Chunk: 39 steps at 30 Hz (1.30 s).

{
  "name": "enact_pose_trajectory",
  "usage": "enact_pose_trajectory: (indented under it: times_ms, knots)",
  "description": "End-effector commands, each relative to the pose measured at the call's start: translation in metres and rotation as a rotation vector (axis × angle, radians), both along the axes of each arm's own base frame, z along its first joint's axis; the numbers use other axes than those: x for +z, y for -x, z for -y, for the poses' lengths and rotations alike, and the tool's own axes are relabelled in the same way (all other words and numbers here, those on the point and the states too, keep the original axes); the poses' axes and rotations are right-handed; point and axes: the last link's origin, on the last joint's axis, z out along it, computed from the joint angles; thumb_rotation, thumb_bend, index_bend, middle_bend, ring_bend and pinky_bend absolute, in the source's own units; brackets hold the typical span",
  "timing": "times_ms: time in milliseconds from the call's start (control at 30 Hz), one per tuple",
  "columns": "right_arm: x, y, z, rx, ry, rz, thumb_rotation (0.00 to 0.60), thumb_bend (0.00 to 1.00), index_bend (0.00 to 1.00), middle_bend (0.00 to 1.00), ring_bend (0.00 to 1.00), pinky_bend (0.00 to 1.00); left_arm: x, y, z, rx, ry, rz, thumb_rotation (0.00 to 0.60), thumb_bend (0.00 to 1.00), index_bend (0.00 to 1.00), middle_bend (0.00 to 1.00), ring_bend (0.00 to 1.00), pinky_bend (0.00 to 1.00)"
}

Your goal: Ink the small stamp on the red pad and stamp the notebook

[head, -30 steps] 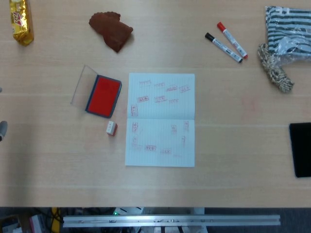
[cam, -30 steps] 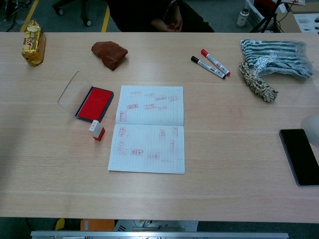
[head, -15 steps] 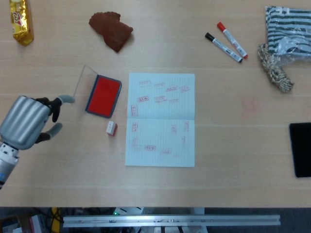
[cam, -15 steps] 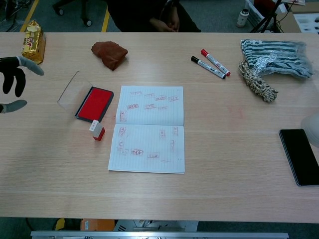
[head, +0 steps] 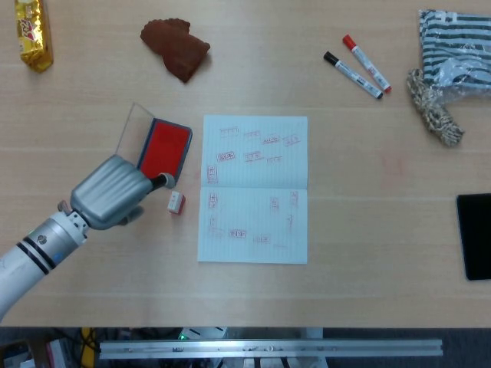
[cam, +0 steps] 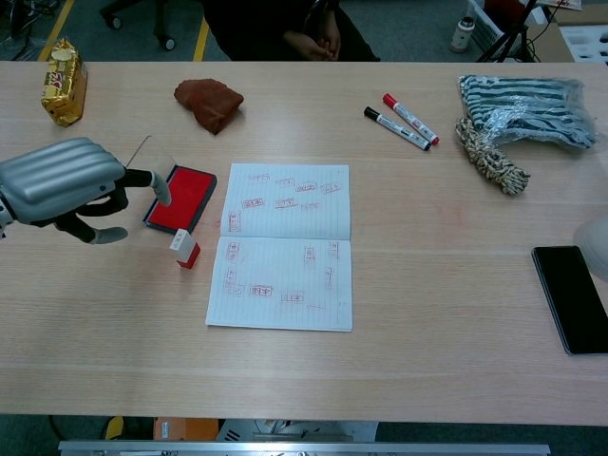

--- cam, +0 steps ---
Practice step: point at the black tripod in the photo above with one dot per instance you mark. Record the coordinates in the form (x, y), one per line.
(515, 28)

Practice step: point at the open white lined notebook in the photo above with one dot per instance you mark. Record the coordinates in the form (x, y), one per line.
(285, 266)

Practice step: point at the aluminium rail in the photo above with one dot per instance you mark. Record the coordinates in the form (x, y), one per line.
(304, 450)

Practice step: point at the brown cardboard box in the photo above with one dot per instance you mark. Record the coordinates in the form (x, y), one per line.
(558, 47)

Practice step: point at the small red white stamp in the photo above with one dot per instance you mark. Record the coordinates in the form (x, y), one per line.
(186, 249)

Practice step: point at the black capped whiteboard marker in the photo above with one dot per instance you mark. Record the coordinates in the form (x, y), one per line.
(396, 129)

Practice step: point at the orange box under table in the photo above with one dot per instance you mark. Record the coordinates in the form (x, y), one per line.
(185, 430)

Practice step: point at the black office chair base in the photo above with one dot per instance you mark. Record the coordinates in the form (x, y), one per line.
(161, 19)

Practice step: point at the red ink pad clear lid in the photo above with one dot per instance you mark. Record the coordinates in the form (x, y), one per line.
(190, 195)

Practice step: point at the reddish brown folded cloth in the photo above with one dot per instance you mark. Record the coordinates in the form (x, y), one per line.
(209, 104)

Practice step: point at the gold foil snack packet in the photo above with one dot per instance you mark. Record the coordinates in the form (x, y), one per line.
(62, 90)

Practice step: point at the white plastic crate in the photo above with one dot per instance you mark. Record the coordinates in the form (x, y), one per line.
(489, 24)

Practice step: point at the red capped whiteboard marker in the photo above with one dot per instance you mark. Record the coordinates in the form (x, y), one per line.
(411, 119)

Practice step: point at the seated person in black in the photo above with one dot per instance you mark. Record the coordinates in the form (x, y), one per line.
(266, 28)

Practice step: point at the striped cloth in plastic bag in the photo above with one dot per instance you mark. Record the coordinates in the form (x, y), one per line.
(527, 111)

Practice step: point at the white thermos bottle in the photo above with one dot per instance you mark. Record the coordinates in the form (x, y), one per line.
(462, 35)

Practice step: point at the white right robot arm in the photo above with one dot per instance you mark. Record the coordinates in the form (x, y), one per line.
(594, 247)

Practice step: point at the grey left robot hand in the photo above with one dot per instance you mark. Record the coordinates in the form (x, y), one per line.
(52, 176)

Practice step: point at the black smartphone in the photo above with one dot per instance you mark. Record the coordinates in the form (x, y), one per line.
(572, 299)

